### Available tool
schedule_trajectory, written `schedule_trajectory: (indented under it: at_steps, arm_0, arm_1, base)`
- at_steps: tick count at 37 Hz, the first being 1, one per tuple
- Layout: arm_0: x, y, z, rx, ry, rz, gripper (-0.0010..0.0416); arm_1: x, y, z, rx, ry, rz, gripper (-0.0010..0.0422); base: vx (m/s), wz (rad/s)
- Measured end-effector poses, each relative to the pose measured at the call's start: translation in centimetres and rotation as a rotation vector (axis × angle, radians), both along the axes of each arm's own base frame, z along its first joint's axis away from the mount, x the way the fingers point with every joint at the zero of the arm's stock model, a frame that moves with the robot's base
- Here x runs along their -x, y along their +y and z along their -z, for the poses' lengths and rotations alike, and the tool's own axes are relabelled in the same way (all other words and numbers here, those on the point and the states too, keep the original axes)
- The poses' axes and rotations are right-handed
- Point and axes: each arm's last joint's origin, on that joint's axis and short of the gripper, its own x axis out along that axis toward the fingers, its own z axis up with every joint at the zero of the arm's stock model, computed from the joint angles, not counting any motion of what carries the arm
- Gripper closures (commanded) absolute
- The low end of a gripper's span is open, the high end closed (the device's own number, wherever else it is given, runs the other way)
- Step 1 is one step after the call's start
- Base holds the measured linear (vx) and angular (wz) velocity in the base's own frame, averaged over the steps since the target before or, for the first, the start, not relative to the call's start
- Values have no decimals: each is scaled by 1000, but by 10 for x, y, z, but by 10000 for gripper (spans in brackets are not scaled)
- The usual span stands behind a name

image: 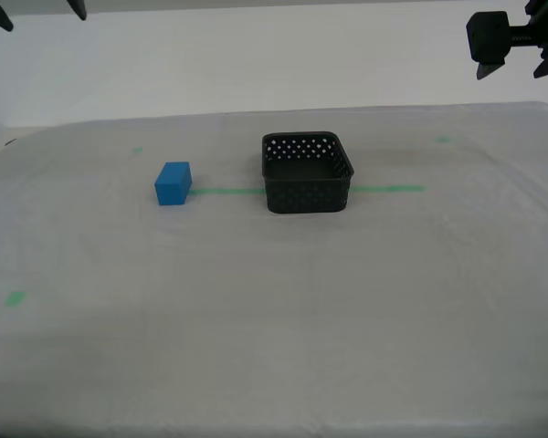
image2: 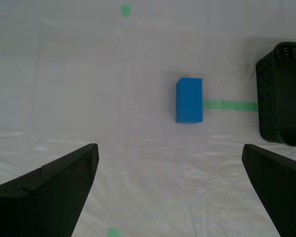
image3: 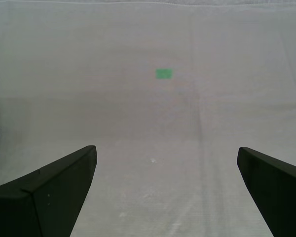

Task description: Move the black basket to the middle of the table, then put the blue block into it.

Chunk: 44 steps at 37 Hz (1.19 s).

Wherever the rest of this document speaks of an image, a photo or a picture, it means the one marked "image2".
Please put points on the small green tape mark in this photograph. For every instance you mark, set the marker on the small green tape mark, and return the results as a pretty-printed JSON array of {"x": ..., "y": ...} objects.
[
  {"x": 113, "y": 232},
  {"x": 126, "y": 11}
]

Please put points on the black perforated plastic basket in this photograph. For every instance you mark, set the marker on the black perforated plastic basket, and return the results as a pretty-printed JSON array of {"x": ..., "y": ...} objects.
[{"x": 281, "y": 98}]

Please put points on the long green tape strip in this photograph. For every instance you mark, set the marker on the long green tape strip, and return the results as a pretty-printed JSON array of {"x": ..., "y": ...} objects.
[{"x": 229, "y": 105}]

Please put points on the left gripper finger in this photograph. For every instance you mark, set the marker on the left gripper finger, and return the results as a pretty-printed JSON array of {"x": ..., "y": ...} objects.
[
  {"x": 281, "y": 185},
  {"x": 39, "y": 197}
]

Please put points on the blue rectangular block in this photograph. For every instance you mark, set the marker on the blue rectangular block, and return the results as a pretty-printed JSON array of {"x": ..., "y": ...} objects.
[{"x": 190, "y": 101}]

